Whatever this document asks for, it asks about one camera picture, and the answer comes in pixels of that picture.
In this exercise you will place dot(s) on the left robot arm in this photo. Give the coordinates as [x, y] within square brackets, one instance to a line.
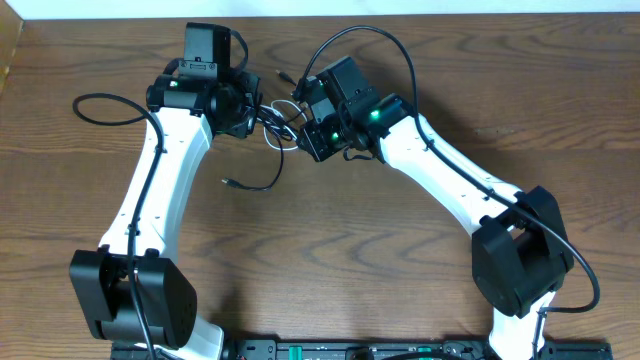
[129, 288]

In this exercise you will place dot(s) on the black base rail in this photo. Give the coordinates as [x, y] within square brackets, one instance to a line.
[255, 349]

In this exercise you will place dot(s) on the cardboard panel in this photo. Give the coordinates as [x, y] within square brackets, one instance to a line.
[10, 32]

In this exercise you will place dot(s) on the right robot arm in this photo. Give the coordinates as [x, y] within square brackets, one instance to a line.
[518, 257]

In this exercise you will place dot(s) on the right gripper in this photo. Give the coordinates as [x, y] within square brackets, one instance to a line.
[315, 145]

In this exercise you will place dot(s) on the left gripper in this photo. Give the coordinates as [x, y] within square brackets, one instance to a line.
[247, 125]

